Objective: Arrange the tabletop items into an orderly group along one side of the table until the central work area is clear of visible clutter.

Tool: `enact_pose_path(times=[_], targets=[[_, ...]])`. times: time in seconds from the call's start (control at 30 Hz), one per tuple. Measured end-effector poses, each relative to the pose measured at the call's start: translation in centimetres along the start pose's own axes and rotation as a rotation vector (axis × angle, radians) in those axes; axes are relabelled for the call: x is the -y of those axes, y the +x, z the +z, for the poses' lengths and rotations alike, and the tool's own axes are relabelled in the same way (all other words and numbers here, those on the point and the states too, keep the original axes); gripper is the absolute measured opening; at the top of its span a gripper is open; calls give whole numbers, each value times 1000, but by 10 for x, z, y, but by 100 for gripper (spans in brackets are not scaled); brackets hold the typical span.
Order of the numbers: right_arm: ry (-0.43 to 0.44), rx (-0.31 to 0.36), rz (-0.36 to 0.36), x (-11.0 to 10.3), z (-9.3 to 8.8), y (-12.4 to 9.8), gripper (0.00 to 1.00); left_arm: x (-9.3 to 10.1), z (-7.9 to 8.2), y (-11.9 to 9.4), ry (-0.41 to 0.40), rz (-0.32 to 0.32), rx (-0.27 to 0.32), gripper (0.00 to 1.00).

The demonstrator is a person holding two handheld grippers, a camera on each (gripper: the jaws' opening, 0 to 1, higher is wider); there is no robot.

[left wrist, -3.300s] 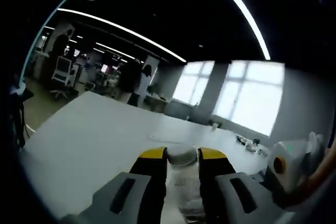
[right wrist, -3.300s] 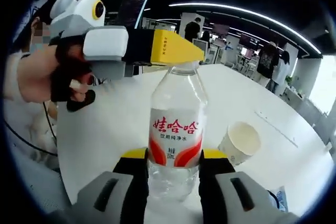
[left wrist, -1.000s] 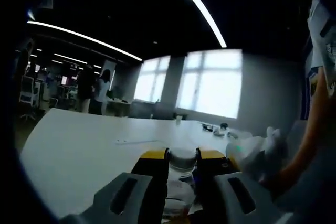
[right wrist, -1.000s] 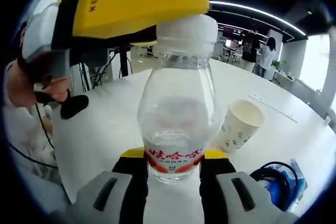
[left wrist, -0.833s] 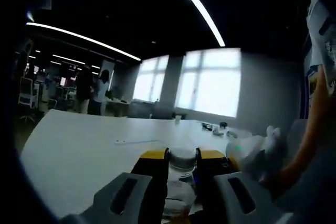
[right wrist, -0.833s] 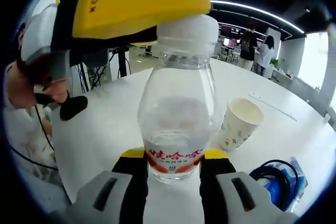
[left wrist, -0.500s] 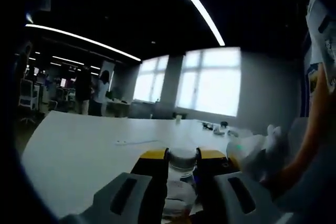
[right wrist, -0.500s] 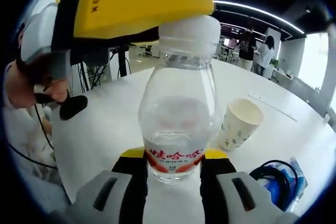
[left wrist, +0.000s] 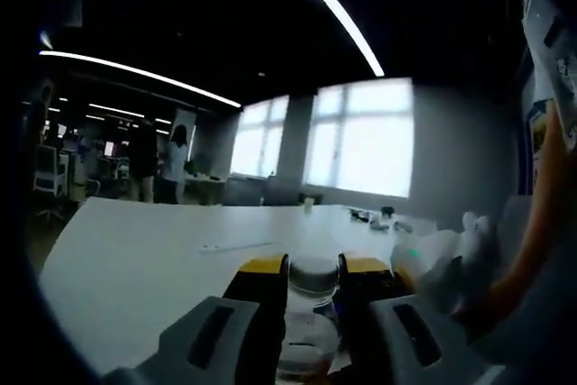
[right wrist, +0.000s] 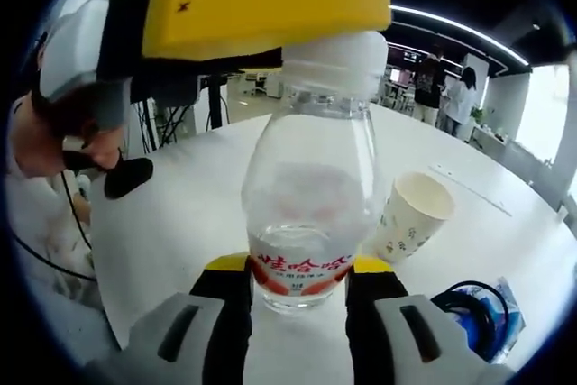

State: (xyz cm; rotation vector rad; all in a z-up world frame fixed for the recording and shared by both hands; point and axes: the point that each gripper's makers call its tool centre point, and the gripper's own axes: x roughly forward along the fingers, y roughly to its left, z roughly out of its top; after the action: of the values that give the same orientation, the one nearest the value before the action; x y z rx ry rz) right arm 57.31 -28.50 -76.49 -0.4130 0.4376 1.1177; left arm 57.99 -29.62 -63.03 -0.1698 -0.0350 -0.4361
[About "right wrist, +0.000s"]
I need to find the blue tissue packet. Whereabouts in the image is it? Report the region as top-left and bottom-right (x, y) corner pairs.
(444, 276), (527, 364)

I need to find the ceiling light strip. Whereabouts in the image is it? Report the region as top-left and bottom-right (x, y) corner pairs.
(389, 4), (529, 66)

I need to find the clear plastic water bottle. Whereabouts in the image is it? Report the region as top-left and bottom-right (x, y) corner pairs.
(241, 31), (391, 317)

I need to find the black headset microphone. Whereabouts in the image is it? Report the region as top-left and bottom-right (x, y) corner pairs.
(104, 157), (154, 200)

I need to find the person's head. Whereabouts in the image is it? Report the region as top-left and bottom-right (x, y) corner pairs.
(8, 80), (125, 179)

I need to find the person's torso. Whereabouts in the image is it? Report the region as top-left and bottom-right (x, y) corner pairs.
(4, 168), (105, 314)

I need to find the white table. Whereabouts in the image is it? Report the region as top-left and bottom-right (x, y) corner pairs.
(87, 103), (573, 385)

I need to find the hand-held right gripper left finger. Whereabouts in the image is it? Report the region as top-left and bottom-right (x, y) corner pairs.
(121, 252), (252, 385)

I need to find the white printed paper cup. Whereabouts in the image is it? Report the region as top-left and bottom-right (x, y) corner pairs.
(367, 171), (456, 264)

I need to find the black headset cable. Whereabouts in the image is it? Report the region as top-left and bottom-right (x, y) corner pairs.
(13, 167), (98, 283)

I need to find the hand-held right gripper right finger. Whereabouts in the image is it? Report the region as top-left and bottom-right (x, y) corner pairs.
(345, 257), (515, 385)

